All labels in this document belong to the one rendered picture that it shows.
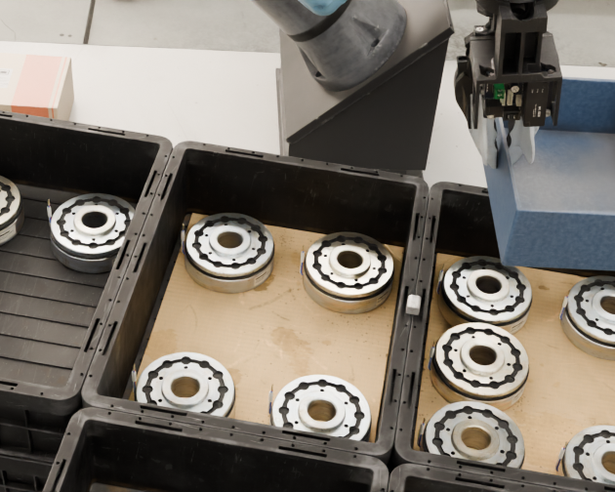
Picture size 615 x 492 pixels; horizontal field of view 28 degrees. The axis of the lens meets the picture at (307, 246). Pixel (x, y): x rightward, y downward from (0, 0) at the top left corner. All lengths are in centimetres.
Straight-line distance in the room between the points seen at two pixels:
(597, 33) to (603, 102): 217
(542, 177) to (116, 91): 85
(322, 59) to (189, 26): 167
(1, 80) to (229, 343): 62
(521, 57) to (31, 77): 95
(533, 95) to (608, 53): 234
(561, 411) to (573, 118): 31
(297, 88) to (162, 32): 155
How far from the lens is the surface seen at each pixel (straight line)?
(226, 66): 194
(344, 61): 160
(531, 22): 99
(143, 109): 186
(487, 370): 131
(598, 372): 140
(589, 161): 126
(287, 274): 143
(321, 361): 134
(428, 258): 132
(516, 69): 103
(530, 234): 111
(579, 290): 143
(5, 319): 139
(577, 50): 336
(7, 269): 144
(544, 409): 134
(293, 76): 174
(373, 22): 160
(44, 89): 178
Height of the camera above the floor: 185
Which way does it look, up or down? 45 degrees down
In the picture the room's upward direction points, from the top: 5 degrees clockwise
